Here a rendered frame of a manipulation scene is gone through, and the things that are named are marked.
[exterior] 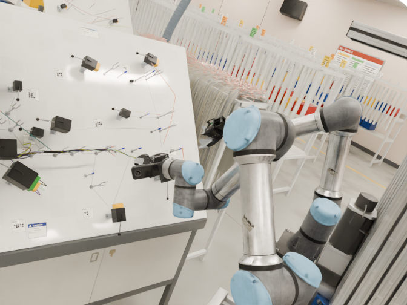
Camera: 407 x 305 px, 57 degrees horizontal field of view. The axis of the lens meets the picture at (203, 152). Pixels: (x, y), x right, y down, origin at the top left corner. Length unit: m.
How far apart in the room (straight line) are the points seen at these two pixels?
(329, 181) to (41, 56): 1.35
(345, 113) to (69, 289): 1.45
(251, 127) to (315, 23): 10.05
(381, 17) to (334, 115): 8.89
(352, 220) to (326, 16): 9.78
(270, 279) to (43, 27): 1.45
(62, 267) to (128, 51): 1.11
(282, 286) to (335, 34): 9.83
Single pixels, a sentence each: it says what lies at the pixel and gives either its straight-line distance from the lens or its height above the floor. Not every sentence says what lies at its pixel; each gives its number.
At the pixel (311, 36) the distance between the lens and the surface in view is 10.95.
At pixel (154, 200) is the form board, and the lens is 1.94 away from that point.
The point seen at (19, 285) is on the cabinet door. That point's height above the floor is 0.64.
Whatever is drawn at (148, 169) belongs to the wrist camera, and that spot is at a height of 1.35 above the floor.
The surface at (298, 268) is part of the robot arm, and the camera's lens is 1.08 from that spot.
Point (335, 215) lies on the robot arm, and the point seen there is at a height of 1.38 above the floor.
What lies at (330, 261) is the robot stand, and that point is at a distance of 1.34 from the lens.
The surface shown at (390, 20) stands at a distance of 10.20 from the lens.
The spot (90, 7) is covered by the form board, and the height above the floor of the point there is 1.43.
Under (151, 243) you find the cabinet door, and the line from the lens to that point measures 2.06.
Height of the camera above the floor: 1.94
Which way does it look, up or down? 21 degrees down
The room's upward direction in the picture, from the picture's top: 20 degrees clockwise
